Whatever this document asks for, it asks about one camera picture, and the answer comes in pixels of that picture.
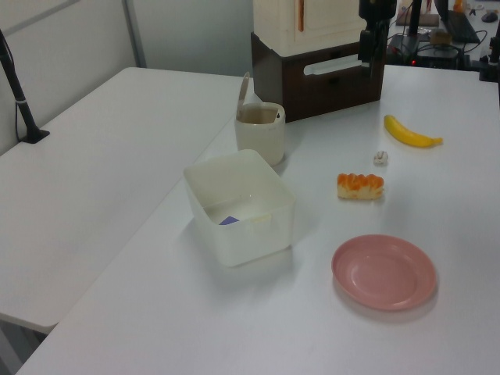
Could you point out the cream toy fridge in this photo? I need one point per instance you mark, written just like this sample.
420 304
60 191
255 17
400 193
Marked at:
324 23

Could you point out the black camera pole with clamp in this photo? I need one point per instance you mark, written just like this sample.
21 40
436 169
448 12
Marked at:
19 99

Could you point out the black monitor stand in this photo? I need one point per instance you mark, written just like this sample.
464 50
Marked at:
414 19

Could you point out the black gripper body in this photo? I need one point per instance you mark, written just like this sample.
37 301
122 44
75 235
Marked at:
377 8

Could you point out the black laptop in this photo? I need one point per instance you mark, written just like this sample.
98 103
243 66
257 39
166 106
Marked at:
461 25

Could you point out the orange glazed toy bread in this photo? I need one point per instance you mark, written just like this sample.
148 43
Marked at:
360 186

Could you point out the cream trash bin with lid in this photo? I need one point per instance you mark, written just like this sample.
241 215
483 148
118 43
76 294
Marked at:
259 144

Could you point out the yellow toy banana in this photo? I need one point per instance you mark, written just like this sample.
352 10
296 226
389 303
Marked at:
406 136

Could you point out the white toaster oven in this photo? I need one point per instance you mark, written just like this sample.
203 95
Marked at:
332 93

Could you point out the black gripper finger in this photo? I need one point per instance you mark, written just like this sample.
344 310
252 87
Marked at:
365 47
379 43

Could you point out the small brown cardboard box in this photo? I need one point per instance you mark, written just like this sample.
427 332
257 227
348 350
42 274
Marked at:
440 37

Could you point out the purple foam cube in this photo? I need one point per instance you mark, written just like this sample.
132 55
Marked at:
229 221

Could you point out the pink plastic plate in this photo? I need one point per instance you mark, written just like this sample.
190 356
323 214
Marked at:
384 273

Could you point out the white plastic storage box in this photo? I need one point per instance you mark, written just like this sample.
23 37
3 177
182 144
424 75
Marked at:
242 250

